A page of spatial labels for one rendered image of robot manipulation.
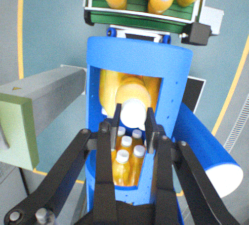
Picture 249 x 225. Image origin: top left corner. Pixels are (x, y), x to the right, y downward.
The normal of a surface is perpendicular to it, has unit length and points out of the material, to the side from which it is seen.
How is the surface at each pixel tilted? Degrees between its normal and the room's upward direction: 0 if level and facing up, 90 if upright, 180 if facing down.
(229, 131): 0
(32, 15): 0
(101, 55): 36
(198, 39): 0
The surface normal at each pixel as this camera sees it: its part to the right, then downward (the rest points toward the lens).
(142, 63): -0.02, 0.36
